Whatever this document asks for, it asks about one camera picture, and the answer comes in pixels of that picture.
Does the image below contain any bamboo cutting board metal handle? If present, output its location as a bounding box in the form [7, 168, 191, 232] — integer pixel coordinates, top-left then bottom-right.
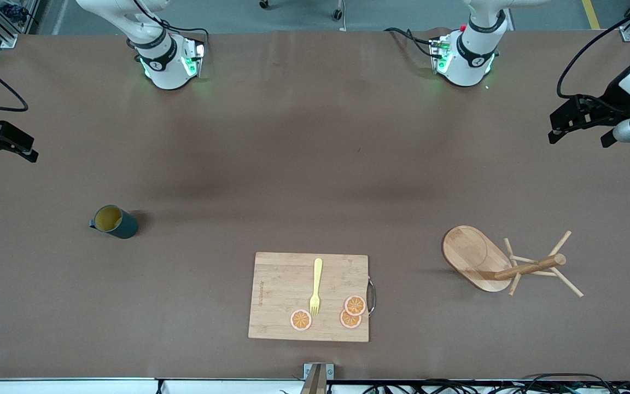
[248, 252, 376, 343]

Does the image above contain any dark teal cup yellow inside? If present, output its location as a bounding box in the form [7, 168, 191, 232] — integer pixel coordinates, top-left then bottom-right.
[89, 205, 139, 240]

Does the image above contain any wooden mug tree rack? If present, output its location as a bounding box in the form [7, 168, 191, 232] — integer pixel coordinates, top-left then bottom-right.
[442, 225, 585, 298]

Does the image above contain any yellow plastic fork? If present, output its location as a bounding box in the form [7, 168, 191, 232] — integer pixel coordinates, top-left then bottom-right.
[309, 258, 324, 317]

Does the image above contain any grey metal mounting bracket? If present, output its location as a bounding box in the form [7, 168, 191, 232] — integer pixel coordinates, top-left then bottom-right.
[303, 363, 335, 380]

